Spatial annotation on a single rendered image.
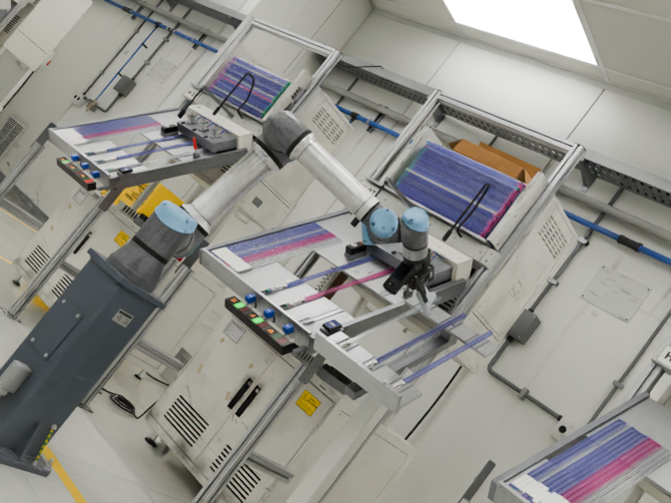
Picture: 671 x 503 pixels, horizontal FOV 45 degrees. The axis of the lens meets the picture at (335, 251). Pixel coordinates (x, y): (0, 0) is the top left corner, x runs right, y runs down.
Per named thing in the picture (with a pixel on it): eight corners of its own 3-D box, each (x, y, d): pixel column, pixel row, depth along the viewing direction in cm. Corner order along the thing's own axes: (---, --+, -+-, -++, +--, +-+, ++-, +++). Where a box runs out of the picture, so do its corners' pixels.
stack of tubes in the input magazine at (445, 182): (481, 237, 301) (524, 180, 303) (388, 188, 335) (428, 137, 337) (493, 252, 310) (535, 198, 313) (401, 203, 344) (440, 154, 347)
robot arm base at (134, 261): (125, 277, 211) (149, 248, 212) (97, 251, 220) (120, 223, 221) (160, 300, 223) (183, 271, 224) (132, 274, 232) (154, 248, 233)
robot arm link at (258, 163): (141, 232, 229) (284, 103, 233) (153, 239, 244) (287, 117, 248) (169, 262, 228) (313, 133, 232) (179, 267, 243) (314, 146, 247)
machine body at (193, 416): (229, 545, 275) (341, 397, 281) (133, 429, 322) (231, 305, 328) (324, 577, 323) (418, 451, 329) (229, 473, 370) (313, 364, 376)
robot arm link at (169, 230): (129, 231, 217) (161, 192, 218) (141, 238, 230) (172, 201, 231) (164, 258, 216) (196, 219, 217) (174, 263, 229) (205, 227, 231)
